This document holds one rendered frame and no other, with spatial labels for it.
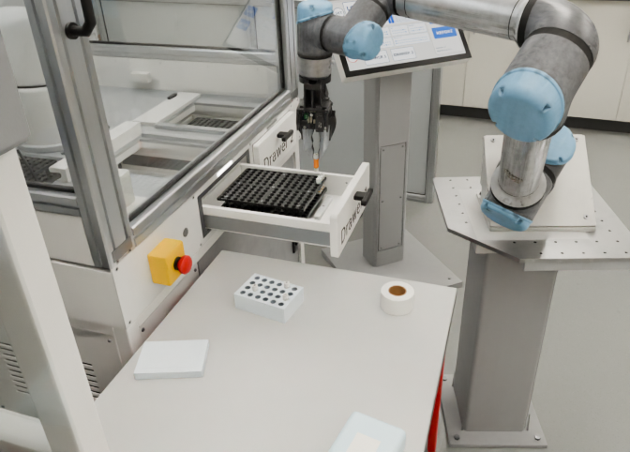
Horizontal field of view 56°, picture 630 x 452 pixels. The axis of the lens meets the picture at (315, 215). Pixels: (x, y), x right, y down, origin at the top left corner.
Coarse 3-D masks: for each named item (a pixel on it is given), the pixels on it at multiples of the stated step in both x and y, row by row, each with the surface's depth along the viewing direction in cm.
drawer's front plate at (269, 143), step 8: (288, 112) 184; (280, 120) 178; (288, 120) 181; (272, 128) 172; (280, 128) 176; (288, 128) 182; (264, 136) 167; (272, 136) 170; (256, 144) 162; (264, 144) 166; (272, 144) 171; (280, 144) 177; (288, 144) 183; (256, 152) 163; (264, 152) 166; (272, 152) 172; (280, 152) 178; (256, 160) 164; (272, 160) 173
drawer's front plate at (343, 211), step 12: (360, 168) 147; (360, 180) 143; (348, 192) 136; (348, 204) 134; (360, 204) 146; (336, 216) 127; (348, 216) 136; (336, 228) 128; (348, 228) 137; (336, 240) 129; (336, 252) 131
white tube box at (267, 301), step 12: (252, 276) 131; (264, 276) 130; (240, 288) 127; (264, 288) 128; (276, 288) 127; (288, 288) 126; (300, 288) 126; (240, 300) 125; (252, 300) 123; (264, 300) 124; (276, 300) 123; (288, 300) 123; (300, 300) 127; (252, 312) 125; (264, 312) 123; (276, 312) 122; (288, 312) 122
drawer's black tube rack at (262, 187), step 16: (240, 176) 152; (256, 176) 151; (272, 176) 151; (288, 176) 151; (304, 176) 150; (224, 192) 144; (240, 192) 144; (256, 192) 144; (272, 192) 144; (288, 192) 143; (304, 192) 143; (240, 208) 143; (256, 208) 142; (272, 208) 142; (288, 208) 136
